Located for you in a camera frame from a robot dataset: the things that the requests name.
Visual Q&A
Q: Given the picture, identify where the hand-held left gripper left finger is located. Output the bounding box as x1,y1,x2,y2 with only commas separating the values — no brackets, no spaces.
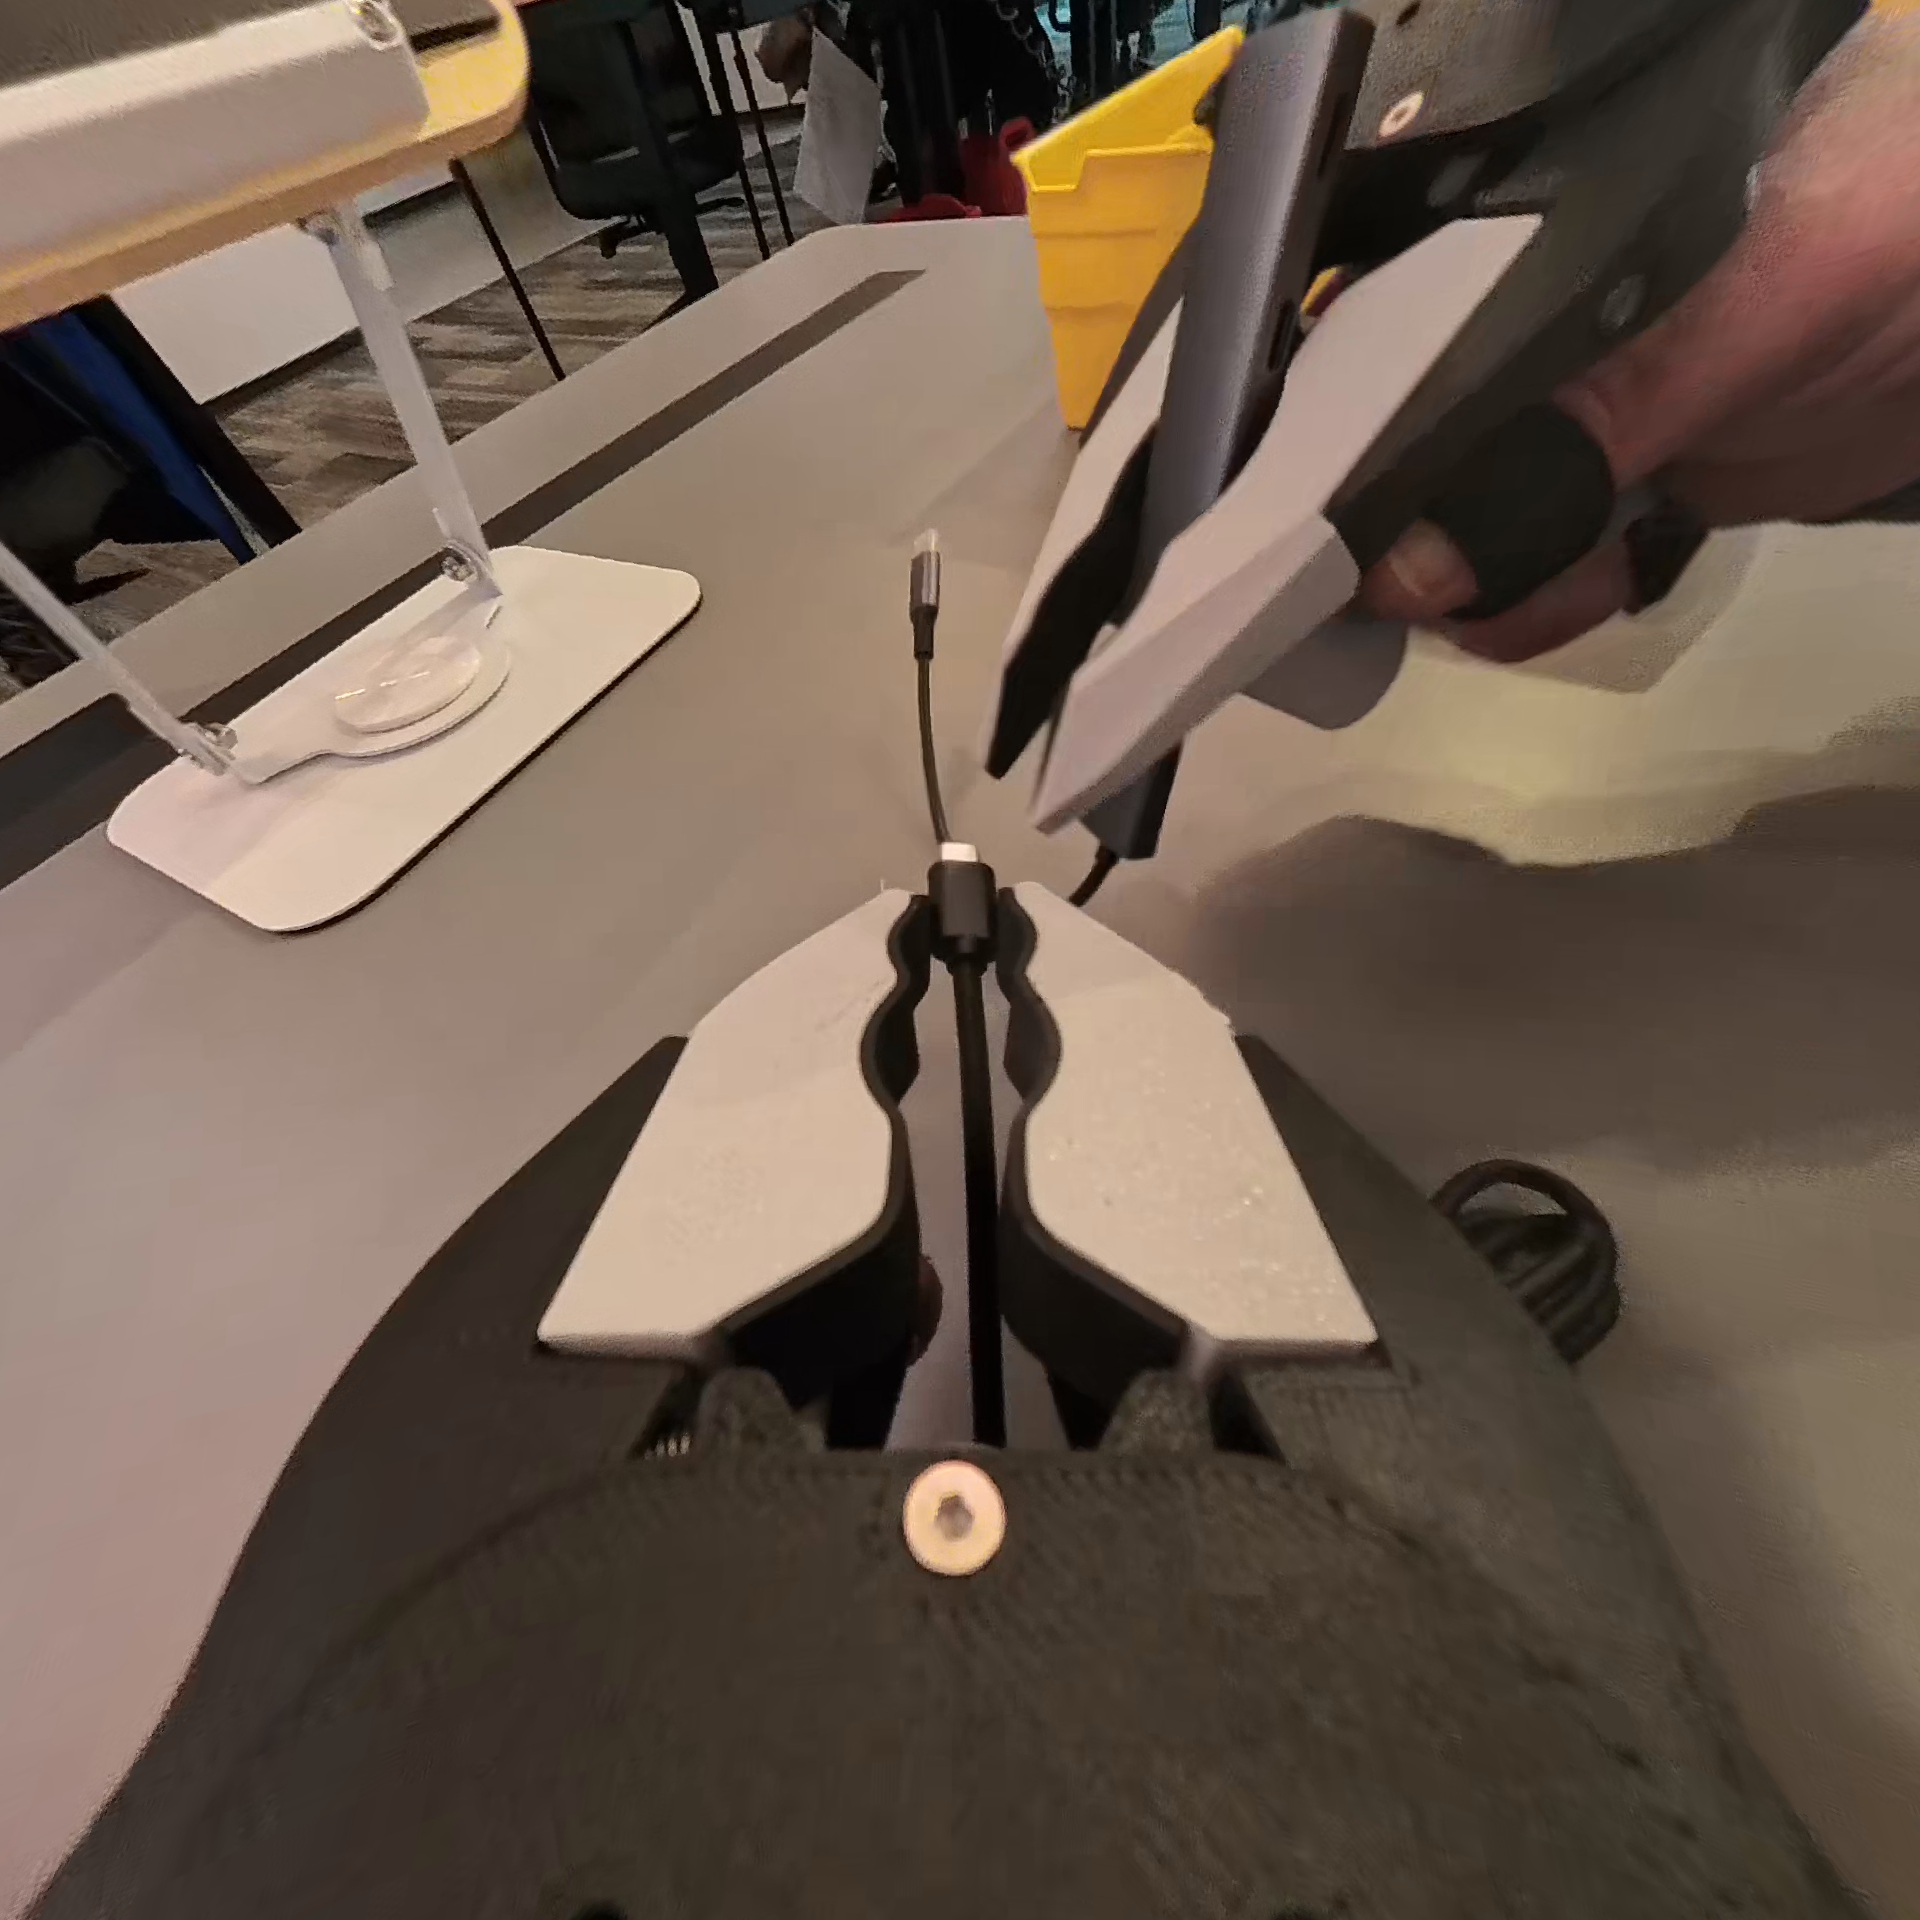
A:
538,889,928,1407

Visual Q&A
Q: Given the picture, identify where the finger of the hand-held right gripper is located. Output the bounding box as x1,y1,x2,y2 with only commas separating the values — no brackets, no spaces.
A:
985,301,1193,788
1027,209,1551,837

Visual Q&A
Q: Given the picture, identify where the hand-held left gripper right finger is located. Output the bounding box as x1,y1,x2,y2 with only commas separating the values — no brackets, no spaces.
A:
990,883,1382,1401

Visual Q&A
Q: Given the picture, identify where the grey usb hub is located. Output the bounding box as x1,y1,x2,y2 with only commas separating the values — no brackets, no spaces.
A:
1094,6,1382,878

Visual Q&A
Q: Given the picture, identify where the black usb-c cable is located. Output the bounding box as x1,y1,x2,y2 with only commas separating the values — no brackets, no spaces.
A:
906,532,1627,1449

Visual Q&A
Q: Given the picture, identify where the yellow plastic bin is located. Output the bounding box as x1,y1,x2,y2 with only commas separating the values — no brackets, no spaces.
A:
1012,24,1347,431

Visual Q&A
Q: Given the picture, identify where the person's right hand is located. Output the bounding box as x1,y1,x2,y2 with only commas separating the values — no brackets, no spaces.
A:
1336,74,1920,720

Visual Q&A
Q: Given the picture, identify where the black office chair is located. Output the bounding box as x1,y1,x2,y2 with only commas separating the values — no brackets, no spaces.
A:
452,0,796,376

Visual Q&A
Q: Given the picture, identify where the blue draped office chair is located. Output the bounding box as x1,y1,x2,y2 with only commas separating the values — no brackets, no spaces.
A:
0,301,302,616

